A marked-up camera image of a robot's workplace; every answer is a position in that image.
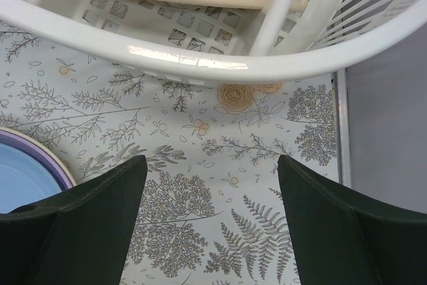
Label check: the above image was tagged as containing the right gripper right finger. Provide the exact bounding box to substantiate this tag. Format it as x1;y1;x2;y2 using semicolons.
278;156;426;284

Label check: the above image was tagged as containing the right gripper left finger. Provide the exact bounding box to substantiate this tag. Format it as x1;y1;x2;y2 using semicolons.
1;155;147;284

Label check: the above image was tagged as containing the cream plate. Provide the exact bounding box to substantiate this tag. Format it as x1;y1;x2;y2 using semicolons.
0;126;78;188

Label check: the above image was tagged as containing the floral tablecloth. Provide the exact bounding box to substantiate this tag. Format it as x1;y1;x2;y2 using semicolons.
1;23;338;284

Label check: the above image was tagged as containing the white plastic basket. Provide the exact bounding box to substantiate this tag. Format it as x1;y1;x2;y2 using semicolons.
1;0;426;85

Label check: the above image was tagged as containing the aluminium frame rail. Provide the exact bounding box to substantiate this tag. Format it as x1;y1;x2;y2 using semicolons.
332;69;352;188

